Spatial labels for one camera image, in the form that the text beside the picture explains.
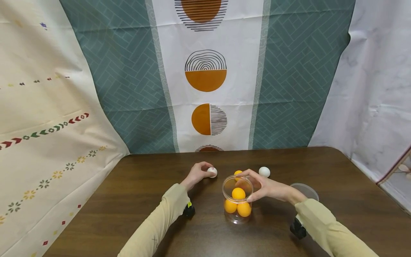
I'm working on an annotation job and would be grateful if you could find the person's right hand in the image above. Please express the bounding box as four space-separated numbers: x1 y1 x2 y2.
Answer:
235 169 308 206

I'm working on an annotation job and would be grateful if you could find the person's left hand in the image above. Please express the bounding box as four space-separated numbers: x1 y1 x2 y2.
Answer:
180 161 215 192

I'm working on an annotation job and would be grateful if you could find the clear plastic jar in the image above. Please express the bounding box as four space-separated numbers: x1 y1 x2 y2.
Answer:
222 175 254 225

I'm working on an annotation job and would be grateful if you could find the person's right forearm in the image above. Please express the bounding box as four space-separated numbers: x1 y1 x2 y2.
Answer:
294 198 380 257

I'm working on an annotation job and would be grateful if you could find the person's left forearm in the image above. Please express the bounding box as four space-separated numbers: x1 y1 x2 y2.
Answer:
117 183 191 257

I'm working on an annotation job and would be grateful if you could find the clear plastic lid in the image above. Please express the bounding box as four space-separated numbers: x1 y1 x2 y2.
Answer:
289 183 320 202

